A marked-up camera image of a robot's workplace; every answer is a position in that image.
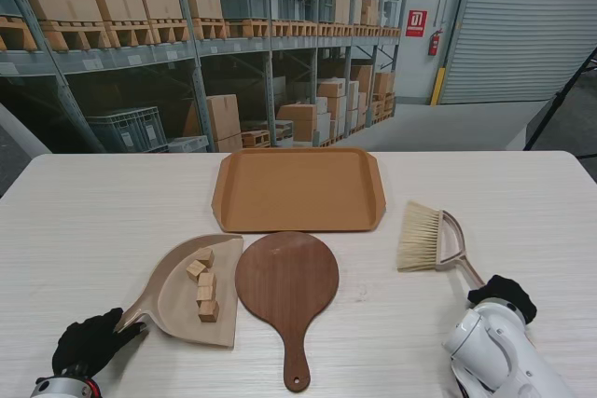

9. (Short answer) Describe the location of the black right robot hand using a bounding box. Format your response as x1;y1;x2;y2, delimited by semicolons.
467;275;537;327

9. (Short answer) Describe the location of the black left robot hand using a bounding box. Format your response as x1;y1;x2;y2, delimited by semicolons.
50;308;148;378

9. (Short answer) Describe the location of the beige plastic dustpan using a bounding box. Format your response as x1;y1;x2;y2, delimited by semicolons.
114;233;245;350

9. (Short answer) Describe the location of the dark round wooden cutting board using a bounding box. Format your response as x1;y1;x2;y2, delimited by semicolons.
234;230;340;393

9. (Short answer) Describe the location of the black tripod stand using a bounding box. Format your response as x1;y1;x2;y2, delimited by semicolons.
524;46;597;159

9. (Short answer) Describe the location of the yellow bollard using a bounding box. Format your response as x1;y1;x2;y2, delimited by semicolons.
431;66;447;106

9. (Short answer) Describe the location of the grey plastic crate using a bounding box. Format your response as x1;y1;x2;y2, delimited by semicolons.
86;106;167;153
217;0;272;21
305;0;337;22
279;0;307;21

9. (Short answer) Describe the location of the orange-brown serving tray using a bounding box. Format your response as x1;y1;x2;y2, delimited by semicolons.
212;147;388;235

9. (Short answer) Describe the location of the grey roller shutter door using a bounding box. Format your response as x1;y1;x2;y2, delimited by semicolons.
440;0;597;105

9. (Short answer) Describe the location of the grey metal shelving rack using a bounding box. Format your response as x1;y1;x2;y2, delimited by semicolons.
0;0;414;153

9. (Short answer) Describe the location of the orange wooden pallet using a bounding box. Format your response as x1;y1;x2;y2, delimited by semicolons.
36;20;113;50
228;19;271;39

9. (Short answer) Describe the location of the red wall sign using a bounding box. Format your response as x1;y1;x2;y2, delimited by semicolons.
405;9;428;38

